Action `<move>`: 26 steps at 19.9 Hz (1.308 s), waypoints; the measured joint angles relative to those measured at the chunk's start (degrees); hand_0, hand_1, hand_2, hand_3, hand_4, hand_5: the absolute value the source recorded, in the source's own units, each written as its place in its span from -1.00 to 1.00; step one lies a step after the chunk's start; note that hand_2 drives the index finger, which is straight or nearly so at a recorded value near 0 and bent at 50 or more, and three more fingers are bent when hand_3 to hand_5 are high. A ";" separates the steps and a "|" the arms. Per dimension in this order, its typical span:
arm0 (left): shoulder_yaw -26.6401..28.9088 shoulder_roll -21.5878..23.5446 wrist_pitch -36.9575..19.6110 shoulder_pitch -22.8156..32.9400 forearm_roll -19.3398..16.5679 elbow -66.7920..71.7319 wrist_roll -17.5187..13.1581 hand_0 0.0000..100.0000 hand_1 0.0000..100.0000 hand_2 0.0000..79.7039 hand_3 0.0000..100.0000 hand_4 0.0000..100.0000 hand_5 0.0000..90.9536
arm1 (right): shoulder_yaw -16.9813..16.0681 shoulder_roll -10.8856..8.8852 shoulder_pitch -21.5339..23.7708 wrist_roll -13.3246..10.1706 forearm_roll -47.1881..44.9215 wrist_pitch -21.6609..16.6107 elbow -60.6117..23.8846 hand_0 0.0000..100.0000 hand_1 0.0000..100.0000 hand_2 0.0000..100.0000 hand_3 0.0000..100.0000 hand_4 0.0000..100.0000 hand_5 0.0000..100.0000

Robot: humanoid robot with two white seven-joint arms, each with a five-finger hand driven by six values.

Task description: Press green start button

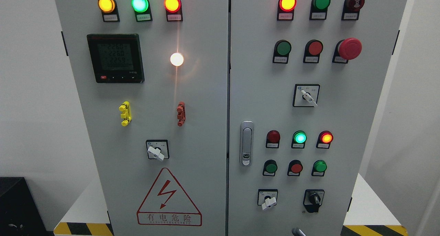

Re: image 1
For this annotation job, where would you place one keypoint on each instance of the left grey cabinet door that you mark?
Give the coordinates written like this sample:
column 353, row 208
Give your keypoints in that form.
column 197, row 149

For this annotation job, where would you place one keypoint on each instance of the red indicator light lower left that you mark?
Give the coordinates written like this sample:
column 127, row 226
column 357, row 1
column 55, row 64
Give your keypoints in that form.
column 273, row 139

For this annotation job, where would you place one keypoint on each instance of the red emergency stop button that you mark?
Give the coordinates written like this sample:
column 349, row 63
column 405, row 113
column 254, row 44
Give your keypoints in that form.
column 346, row 50

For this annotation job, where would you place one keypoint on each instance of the yellow terminal connector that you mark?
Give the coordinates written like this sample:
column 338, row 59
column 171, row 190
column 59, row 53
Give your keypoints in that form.
column 125, row 110

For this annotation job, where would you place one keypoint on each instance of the red indicator light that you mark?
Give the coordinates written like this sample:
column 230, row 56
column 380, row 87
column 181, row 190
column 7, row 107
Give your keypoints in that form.
column 324, row 140
column 273, row 139
column 285, row 10
column 173, row 10

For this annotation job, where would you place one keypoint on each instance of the red indicator light top left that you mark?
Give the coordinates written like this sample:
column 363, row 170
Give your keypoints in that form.
column 173, row 10

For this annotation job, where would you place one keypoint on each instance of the silver door lock handle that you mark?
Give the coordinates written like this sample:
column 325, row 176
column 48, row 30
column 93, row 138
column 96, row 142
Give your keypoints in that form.
column 246, row 142

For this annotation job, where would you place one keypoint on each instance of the grey cabinet door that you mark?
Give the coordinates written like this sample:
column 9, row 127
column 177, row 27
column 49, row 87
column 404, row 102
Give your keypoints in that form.
column 197, row 149
column 262, row 92

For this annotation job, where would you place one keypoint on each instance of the right grey cabinet door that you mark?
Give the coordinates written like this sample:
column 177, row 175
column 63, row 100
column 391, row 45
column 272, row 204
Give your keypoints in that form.
column 262, row 92

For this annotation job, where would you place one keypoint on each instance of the green push button upper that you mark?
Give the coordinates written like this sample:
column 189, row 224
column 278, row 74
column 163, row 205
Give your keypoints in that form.
column 281, row 52

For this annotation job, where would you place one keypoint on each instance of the green push button lower right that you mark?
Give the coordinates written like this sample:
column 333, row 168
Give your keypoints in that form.
column 319, row 168

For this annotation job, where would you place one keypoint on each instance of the green push button lower left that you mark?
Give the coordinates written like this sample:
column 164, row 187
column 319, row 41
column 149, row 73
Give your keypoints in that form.
column 270, row 167

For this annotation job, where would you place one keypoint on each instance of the red indicator light top right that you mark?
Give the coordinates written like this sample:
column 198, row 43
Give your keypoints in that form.
column 285, row 10

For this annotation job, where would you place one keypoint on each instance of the lower white rotary switch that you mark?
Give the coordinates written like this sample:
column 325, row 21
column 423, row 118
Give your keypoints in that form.
column 267, row 198

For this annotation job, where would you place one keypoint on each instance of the black knob selector switch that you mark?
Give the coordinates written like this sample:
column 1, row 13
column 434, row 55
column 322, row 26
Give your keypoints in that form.
column 313, row 199

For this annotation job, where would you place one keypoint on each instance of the red terminal connector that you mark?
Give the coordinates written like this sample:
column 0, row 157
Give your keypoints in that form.
column 181, row 113

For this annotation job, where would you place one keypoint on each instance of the green indicator light top left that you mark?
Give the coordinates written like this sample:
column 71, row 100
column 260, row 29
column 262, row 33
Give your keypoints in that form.
column 142, row 10

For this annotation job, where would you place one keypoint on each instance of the red push button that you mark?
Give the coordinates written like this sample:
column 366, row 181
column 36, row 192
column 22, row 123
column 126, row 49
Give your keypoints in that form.
column 312, row 51
column 295, row 168

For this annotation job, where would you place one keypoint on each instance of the red indicator light lower right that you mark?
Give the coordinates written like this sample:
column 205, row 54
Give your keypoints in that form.
column 324, row 140

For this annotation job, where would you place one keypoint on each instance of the green indicator light top right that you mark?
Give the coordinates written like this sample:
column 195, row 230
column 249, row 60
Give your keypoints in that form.
column 318, row 9

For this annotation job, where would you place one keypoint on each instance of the red electrical danger sticker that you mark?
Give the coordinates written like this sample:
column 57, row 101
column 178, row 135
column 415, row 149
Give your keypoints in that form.
column 167, row 203

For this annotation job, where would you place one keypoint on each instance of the green indicator light lower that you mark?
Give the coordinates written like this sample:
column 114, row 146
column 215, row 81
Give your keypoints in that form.
column 298, row 140

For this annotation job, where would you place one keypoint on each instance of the red push button lower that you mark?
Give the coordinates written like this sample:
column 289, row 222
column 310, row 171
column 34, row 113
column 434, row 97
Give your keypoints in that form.
column 295, row 168

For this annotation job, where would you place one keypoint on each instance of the yellow indicator light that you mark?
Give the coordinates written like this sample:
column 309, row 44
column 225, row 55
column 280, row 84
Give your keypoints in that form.
column 109, row 10

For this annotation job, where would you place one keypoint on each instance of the black digital power meter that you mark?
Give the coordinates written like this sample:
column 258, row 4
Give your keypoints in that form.
column 116, row 58

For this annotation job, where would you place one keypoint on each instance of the dark red buzzer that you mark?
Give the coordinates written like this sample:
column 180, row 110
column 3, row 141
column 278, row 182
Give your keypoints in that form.
column 351, row 10

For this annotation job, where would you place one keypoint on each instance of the red push button upper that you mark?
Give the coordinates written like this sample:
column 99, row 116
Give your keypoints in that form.
column 312, row 51

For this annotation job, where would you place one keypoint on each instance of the upper right rotary switch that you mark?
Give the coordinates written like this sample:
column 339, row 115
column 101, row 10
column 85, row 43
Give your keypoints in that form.
column 306, row 95

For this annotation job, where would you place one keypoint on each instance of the green indicator light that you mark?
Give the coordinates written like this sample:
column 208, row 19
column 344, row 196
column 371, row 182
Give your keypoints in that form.
column 142, row 10
column 298, row 140
column 318, row 9

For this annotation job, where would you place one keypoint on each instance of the black box lower left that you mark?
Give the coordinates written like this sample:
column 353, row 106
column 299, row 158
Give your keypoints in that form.
column 19, row 215

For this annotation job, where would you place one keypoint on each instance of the left door rotary switch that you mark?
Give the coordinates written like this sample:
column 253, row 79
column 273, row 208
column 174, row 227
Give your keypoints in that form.
column 157, row 149

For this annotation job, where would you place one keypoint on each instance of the white indicator light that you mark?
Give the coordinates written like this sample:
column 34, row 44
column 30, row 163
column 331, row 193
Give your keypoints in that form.
column 177, row 59

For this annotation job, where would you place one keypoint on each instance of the green push button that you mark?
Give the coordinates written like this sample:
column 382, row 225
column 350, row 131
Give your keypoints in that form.
column 319, row 168
column 281, row 52
column 270, row 167

